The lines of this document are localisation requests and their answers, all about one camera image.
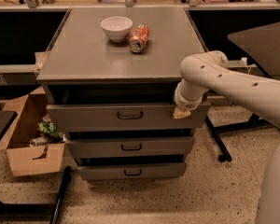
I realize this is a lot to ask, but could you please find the grey bottom drawer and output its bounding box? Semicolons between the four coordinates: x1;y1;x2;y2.
78;162;187;180

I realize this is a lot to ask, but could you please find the open cardboard box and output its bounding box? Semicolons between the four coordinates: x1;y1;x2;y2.
0;88;64;176

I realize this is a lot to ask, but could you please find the black side table right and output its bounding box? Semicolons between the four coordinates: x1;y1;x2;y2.
205;22;280;162

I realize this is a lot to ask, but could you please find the green snack bag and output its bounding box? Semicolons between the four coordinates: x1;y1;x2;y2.
37;122;63;139

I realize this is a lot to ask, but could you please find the orange soda can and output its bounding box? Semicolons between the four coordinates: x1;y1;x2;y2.
129;24;149;53

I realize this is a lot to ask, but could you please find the white hanging cable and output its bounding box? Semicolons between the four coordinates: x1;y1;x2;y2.
239;57;255;77

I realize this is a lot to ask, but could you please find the grey top drawer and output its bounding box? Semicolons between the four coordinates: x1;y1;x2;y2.
47;103;210;133

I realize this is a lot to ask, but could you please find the grey drawer cabinet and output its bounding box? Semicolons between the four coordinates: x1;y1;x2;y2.
37;7;204;169

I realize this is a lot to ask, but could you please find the grey middle drawer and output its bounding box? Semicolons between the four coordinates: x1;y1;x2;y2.
66;136;194;159

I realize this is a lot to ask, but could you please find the crushed silver can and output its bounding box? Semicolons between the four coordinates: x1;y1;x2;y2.
29;136;53;147

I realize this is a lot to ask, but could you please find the white ceramic bowl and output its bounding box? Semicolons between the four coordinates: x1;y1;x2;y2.
101;16;133;42

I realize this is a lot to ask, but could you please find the grey drawer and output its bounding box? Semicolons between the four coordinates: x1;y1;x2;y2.
66;136;194;159
78;162;187;180
47;103;210;133

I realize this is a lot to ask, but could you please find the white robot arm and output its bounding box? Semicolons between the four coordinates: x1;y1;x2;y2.
174;51;280;224

